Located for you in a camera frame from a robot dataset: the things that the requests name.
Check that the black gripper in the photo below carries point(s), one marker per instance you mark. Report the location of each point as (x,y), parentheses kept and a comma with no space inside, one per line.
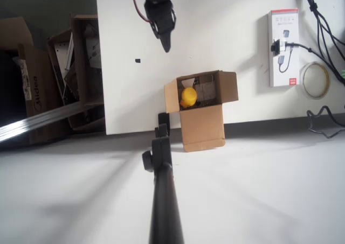
(160,21)

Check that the yellow rubber duck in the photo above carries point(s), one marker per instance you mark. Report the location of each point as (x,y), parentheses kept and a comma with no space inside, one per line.
(188,96)

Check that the open brown cardboard box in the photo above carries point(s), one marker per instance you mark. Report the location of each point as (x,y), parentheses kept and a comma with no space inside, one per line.
(202,125)

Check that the cardboard box with metal parts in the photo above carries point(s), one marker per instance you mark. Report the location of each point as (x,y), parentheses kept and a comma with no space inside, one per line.
(81,74)

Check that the white red product box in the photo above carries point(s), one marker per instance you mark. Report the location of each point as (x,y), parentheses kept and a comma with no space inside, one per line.
(289,69)

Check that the Midea cardboard box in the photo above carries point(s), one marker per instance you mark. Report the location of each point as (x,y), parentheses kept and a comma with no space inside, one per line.
(40,74)

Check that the white triangular paper piece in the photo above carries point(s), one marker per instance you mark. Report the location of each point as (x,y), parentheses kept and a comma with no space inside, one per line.
(188,82)

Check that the grey foil packet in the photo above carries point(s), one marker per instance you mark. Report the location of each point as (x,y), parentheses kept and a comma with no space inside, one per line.
(206,91)

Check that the small black white webcam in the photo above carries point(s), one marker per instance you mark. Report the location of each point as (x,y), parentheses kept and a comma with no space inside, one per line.
(277,48)

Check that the silver aluminium profile bar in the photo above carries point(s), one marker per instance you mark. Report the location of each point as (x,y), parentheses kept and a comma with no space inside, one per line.
(40,118)

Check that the yellowish tape roll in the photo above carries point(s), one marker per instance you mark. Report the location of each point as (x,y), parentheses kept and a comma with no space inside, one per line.
(327,79)

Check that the green terminal connector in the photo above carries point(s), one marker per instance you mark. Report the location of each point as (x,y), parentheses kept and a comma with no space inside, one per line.
(343,75)

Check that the white perforated metal bracket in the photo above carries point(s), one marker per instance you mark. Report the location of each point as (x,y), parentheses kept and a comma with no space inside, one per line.
(62,55)

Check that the black camera stand pole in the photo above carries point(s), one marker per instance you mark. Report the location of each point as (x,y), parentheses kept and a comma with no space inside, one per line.
(164,195)

